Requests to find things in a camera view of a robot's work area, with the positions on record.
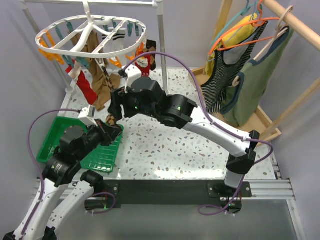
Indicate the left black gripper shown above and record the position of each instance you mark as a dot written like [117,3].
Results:
[109,133]

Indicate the green plastic tray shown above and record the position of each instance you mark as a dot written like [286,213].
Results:
[102,159]

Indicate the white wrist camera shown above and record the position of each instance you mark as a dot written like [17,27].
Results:
[86,116]
[131,74]

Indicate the tan plain sock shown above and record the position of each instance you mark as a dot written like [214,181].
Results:
[102,83]

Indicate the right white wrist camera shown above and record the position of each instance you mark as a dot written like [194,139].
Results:
[131,74]

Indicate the green tank top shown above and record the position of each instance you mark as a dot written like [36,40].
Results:
[241,101]

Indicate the black striped tank top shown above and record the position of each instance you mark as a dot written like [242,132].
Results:
[227,65]

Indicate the orange clothes hanger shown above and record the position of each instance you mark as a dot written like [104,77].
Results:
[249,9]

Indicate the yellow shirt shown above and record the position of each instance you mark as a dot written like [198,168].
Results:
[233,38]

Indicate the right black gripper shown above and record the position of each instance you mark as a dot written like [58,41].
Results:
[115,107]

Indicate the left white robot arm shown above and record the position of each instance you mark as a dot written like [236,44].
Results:
[47,213]

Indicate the brown argyle sock front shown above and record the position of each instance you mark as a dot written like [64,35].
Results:
[111,121]

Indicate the wooden clothes hanger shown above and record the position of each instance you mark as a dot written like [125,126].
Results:
[281,32]

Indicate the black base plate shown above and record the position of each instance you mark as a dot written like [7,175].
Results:
[169,192]

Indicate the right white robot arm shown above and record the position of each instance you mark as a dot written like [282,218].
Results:
[146,97]

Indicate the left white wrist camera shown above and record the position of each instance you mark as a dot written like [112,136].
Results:
[86,116]

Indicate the white striped sock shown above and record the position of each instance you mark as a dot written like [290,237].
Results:
[117,44]

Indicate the white metal drying rack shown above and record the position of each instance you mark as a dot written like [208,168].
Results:
[64,28]

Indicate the red christmas sock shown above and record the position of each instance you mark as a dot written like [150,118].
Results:
[144,65]
[78,76]

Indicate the white round clip hanger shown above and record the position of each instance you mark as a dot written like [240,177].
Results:
[106,25]

